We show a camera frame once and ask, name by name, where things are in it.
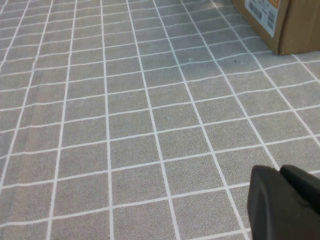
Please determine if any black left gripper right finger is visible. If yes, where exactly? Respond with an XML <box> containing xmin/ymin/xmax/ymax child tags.
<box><xmin>279</xmin><ymin>164</ymin><xmax>320</xmax><ymax>216</ymax></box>

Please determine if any brown cardboard shoe box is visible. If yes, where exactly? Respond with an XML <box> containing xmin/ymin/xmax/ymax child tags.
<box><xmin>231</xmin><ymin>0</ymin><xmax>320</xmax><ymax>56</ymax></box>

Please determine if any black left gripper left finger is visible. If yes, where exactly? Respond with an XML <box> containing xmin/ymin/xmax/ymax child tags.
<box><xmin>246</xmin><ymin>164</ymin><xmax>320</xmax><ymax>240</ymax></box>

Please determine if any grey white-checked tablecloth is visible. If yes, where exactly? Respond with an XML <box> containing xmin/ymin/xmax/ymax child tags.
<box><xmin>0</xmin><ymin>0</ymin><xmax>320</xmax><ymax>240</ymax></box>

